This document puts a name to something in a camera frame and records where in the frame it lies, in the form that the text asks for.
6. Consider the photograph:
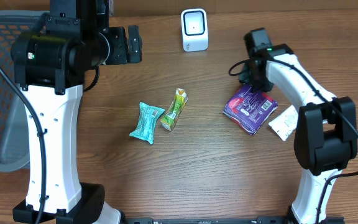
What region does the red purple tissue pack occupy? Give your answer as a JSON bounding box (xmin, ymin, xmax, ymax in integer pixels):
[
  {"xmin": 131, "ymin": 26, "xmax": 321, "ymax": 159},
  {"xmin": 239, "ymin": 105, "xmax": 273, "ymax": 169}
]
[{"xmin": 223, "ymin": 85, "xmax": 278, "ymax": 135}]

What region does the white cosmetic tube gold cap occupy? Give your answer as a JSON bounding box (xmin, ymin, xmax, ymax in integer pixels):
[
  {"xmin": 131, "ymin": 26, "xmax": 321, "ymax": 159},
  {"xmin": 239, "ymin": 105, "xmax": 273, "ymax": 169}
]
[{"xmin": 268, "ymin": 105, "xmax": 298, "ymax": 141}]

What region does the teal snack packet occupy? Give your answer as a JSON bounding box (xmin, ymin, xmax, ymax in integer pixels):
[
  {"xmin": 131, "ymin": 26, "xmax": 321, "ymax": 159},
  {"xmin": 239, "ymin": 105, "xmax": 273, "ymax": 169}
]
[{"xmin": 129, "ymin": 102, "xmax": 165, "ymax": 145}]

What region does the green juice carton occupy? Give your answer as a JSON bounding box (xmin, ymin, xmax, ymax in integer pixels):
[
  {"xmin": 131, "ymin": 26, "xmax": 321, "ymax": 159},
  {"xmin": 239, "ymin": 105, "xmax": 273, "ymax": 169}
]
[{"xmin": 160, "ymin": 88, "xmax": 188, "ymax": 131}]

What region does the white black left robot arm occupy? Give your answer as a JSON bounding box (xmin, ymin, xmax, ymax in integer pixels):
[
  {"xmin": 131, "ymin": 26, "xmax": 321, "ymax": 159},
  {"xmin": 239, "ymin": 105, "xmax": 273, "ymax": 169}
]
[{"xmin": 11, "ymin": 0, "xmax": 142, "ymax": 223}]

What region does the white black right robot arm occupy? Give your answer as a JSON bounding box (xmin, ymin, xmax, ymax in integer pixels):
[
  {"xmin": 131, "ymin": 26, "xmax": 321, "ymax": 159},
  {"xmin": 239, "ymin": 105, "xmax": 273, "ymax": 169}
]
[{"xmin": 241, "ymin": 42, "xmax": 358, "ymax": 223}]

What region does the white barcode scanner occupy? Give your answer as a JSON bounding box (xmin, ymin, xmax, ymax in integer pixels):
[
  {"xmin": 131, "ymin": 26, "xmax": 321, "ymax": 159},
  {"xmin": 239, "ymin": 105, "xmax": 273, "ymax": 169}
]
[{"xmin": 180, "ymin": 8, "xmax": 209, "ymax": 52}]

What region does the grey plastic lattice basket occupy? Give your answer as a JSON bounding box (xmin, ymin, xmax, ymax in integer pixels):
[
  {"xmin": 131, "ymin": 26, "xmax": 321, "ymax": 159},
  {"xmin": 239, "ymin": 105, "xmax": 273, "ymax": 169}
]
[{"xmin": 0, "ymin": 10, "xmax": 42, "ymax": 172}]

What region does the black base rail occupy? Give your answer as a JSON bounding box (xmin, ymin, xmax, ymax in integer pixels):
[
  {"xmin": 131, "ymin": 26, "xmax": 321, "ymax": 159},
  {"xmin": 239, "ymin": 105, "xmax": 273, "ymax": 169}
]
[{"xmin": 68, "ymin": 214, "xmax": 345, "ymax": 224}]

